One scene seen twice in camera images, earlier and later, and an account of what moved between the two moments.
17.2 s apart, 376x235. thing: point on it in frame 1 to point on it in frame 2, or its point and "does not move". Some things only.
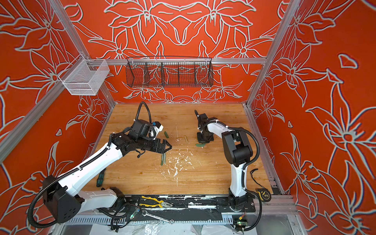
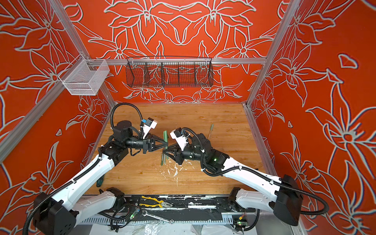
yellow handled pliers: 162,204 does not move
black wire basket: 167,72 does not move
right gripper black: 201,138 to 180,155
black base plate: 161,203 does not move
